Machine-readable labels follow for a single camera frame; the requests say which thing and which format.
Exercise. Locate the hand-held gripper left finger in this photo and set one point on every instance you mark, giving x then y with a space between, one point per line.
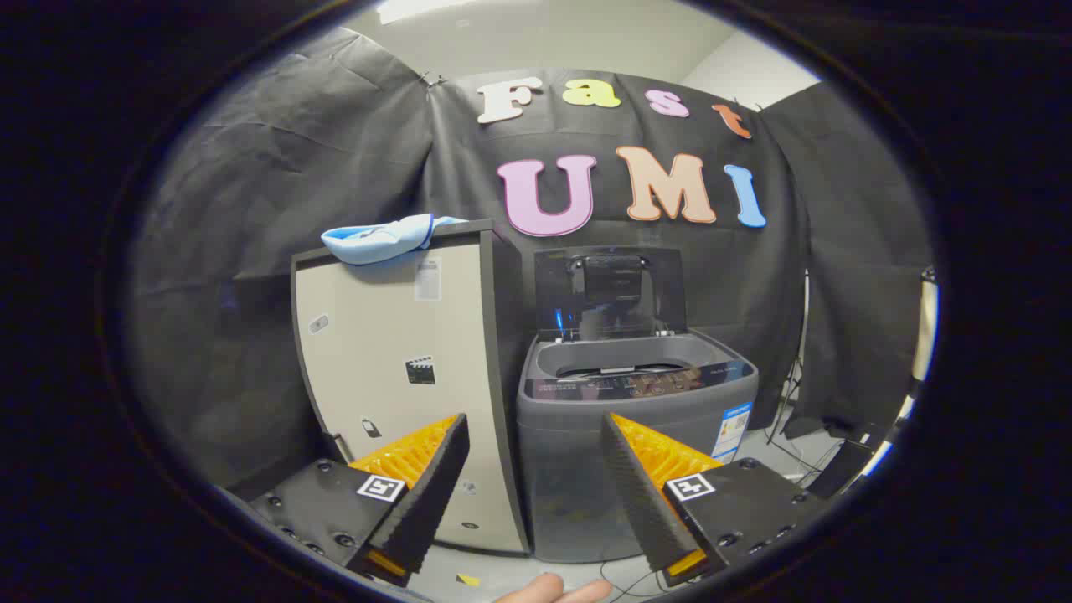
435 490

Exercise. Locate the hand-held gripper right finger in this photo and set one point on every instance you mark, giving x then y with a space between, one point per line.
636 494

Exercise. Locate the white stand pole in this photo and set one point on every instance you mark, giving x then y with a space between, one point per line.
924 327

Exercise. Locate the black backdrop cloth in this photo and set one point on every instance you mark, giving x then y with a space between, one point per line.
636 251

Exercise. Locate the light blue button shirt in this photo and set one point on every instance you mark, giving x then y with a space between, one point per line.
377 239

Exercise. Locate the black floor box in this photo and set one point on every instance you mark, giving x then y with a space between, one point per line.
842 469

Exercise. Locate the beige cabinet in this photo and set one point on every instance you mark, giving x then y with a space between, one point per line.
377 335

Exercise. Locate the grey washing machine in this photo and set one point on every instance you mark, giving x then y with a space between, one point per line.
578 452

